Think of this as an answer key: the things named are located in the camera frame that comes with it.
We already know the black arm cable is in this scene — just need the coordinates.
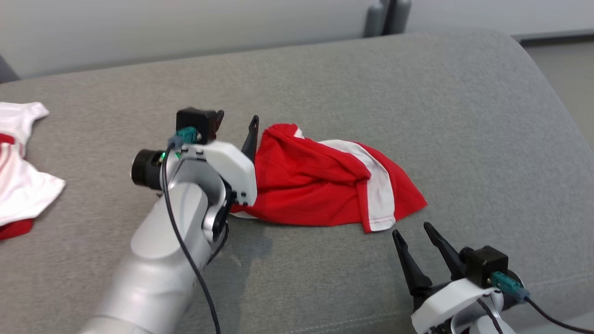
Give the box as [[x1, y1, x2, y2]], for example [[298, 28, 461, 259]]
[[161, 141, 222, 334], [524, 297, 594, 334]]

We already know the red garment with white stripe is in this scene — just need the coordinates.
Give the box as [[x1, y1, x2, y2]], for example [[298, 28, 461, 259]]
[[231, 123, 428, 233]]

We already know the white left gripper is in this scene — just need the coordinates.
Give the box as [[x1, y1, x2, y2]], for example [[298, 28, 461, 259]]
[[181, 110, 260, 207]]

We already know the teal right cable connector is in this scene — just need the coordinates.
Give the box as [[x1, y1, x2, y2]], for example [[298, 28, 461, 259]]
[[491, 271, 530, 303]]

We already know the grey metal frame post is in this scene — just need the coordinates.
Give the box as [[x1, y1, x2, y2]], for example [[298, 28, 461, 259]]
[[384, 0, 412, 35], [364, 0, 387, 38]]

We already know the dark grey baseboard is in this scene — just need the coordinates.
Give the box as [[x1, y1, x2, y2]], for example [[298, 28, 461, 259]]
[[510, 29, 594, 43]]

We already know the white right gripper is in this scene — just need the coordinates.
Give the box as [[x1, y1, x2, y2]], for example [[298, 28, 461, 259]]
[[392, 222, 504, 334]]

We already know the teal left cable connector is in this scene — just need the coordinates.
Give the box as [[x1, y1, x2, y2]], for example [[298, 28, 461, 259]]
[[168, 127, 201, 150]]

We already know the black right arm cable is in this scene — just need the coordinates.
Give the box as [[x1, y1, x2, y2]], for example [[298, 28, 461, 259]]
[[524, 297, 594, 334]]

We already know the white garment with red stripes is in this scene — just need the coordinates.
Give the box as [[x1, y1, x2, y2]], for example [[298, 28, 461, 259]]
[[0, 102, 66, 241]]

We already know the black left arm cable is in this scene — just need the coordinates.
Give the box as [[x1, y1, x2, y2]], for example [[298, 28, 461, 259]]
[[161, 141, 222, 334]]

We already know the teal cable connector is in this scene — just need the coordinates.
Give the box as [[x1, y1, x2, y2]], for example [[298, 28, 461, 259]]
[[168, 127, 201, 150], [491, 271, 530, 303]]

